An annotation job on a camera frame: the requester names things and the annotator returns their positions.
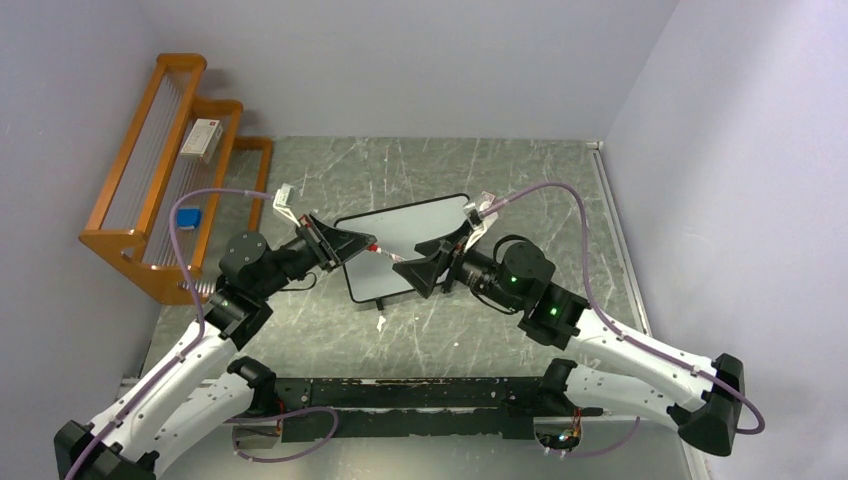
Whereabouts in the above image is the orange wooden tiered rack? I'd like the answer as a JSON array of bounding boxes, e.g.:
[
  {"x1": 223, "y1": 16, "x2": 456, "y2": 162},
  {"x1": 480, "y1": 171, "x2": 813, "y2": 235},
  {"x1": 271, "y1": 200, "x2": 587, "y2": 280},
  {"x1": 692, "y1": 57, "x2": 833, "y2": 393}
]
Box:
[{"x1": 79, "y1": 53, "x2": 273, "y2": 305}]

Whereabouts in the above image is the small red white box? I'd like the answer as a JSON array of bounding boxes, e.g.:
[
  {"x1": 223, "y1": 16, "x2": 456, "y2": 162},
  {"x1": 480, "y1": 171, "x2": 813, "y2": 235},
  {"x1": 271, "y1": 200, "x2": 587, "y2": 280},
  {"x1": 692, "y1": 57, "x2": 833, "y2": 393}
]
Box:
[{"x1": 478, "y1": 191, "x2": 496, "y2": 204}]

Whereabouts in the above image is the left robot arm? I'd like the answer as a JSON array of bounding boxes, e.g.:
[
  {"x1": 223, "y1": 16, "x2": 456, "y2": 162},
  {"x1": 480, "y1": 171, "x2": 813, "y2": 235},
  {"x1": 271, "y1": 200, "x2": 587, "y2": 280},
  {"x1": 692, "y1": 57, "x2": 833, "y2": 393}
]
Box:
[{"x1": 54, "y1": 214, "x2": 377, "y2": 479}]

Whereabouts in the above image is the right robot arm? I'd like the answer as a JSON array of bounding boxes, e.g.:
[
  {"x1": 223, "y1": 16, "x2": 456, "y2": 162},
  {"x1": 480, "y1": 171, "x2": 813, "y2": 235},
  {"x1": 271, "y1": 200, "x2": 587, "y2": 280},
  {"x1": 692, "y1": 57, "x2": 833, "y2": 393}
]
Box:
[{"x1": 392, "y1": 224, "x2": 744, "y2": 457}]

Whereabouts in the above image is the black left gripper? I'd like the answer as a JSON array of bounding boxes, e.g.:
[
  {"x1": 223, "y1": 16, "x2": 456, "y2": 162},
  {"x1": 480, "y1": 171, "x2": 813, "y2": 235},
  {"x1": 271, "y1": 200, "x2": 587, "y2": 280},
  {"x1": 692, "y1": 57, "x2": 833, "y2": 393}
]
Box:
[{"x1": 254, "y1": 211, "x2": 376, "y2": 299}]

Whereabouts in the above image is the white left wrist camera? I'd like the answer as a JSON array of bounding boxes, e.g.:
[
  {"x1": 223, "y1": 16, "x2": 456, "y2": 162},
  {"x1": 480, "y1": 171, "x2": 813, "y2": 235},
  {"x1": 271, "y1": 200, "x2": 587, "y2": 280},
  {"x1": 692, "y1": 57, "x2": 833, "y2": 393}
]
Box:
[{"x1": 272, "y1": 183, "x2": 302, "y2": 228}]

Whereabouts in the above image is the black framed whiteboard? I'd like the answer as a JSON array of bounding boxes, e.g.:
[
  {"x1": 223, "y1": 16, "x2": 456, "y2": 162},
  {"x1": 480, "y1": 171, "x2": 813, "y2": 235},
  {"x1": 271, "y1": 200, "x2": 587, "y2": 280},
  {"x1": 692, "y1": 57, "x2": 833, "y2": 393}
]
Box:
[{"x1": 334, "y1": 193, "x2": 469, "y2": 304}]

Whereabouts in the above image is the blue eraser on rack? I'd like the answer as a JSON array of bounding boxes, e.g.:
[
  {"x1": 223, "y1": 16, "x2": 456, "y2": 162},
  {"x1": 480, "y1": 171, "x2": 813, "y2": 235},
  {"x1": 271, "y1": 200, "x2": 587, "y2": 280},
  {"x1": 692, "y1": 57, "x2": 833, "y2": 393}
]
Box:
[{"x1": 174, "y1": 208, "x2": 203, "y2": 230}]

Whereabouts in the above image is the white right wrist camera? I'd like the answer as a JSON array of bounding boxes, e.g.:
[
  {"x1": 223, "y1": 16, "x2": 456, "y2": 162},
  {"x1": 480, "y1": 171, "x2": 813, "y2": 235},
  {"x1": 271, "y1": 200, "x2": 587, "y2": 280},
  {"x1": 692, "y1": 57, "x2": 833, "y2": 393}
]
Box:
[{"x1": 463, "y1": 201, "x2": 498, "y2": 252}]

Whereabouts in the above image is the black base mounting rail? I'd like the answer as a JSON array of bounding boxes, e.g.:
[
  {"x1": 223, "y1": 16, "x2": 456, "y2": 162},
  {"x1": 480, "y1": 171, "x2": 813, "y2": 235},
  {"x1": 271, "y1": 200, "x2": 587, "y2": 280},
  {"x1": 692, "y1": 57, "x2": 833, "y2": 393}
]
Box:
[{"x1": 234, "y1": 376, "x2": 603, "y2": 443}]

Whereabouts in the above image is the white marker pen body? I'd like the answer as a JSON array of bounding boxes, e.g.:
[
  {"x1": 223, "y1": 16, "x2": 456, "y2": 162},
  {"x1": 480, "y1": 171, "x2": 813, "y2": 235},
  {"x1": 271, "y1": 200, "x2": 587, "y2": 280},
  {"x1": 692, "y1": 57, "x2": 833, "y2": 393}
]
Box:
[{"x1": 378, "y1": 248, "x2": 405, "y2": 263}]

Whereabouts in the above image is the aluminium frame rail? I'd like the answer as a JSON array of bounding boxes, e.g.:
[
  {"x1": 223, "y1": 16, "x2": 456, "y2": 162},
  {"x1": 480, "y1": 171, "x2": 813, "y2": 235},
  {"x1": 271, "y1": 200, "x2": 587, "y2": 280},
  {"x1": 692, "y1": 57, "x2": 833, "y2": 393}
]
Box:
[{"x1": 89, "y1": 142, "x2": 713, "y2": 480}]

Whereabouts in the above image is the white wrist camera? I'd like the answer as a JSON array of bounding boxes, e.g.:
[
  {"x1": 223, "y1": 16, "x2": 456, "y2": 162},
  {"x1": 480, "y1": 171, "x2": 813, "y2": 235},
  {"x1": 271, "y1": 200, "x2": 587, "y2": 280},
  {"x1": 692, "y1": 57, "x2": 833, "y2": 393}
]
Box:
[
  {"x1": 272, "y1": 183, "x2": 302, "y2": 228},
  {"x1": 463, "y1": 201, "x2": 498, "y2": 252}
]

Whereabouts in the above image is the white red box on rack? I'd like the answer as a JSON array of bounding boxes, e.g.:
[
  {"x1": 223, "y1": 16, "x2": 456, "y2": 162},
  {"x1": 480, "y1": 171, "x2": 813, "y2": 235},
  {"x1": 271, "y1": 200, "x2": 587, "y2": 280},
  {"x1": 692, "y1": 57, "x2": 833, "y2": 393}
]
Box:
[{"x1": 179, "y1": 118, "x2": 223, "y2": 164}]

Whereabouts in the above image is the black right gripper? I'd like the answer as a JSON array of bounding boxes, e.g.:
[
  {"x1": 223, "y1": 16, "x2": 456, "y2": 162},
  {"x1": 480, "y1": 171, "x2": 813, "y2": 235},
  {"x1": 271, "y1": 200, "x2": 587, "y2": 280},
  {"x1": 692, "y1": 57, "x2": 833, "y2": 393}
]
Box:
[{"x1": 393, "y1": 219, "x2": 522, "y2": 312}]

